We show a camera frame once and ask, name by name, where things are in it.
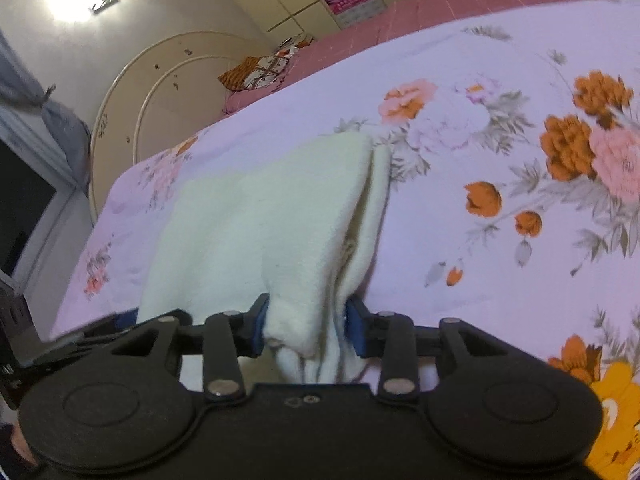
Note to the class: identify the purple floral blanket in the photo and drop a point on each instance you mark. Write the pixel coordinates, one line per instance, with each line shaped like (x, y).
(500, 210)

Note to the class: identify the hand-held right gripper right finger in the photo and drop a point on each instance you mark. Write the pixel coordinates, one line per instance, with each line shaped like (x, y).
(356, 330)

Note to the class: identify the cream round headboard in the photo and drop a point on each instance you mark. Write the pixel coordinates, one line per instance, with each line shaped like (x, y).
(160, 90)

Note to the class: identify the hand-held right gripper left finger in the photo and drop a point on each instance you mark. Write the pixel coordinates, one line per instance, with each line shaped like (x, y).
(259, 327)

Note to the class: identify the cream white small garment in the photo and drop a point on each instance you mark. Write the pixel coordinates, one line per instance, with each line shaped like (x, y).
(250, 240)

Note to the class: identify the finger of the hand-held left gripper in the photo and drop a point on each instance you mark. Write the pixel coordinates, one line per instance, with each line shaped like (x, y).
(80, 342)

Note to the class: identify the window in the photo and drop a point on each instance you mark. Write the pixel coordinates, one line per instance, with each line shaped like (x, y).
(25, 210)

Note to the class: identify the pink bed sheet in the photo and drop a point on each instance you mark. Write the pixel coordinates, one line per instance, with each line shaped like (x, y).
(400, 25)

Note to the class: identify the orange patterned pillow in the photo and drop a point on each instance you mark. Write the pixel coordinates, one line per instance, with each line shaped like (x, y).
(260, 70)

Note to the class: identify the grey curtain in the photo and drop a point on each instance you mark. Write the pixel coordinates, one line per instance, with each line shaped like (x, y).
(60, 120)

